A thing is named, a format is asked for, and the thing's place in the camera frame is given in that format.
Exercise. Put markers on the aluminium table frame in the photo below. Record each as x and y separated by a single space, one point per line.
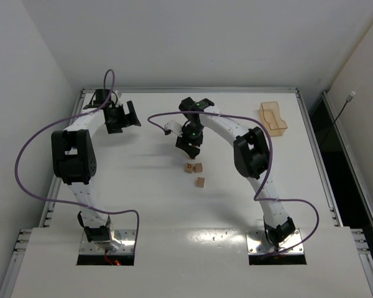
192 241

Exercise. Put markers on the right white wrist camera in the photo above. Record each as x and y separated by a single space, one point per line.
173 127

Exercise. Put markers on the plain wooden block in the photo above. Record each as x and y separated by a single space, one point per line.
198 167
200 182

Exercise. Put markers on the plain wooden block lower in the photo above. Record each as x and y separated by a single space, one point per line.
200 182

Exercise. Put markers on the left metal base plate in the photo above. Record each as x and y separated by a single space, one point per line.
122 244

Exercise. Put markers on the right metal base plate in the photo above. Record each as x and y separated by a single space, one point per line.
258 244

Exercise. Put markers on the wooden block letter D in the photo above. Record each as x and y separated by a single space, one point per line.
189 168

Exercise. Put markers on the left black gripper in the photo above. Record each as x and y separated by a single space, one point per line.
121 116

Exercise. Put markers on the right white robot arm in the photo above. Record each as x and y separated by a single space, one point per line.
251 159

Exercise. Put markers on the transparent amber plastic tray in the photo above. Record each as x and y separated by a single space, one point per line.
271 119

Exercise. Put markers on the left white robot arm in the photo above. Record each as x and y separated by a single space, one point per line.
74 162

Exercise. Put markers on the metal base plate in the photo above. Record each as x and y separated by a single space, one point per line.
258 244
122 244

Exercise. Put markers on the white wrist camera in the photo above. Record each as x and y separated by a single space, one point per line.
116 93
173 127

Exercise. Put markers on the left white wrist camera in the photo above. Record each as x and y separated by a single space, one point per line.
116 93

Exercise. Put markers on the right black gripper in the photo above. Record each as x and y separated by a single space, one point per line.
187 144

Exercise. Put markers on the plain wooden block upper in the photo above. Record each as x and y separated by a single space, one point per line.
198 167

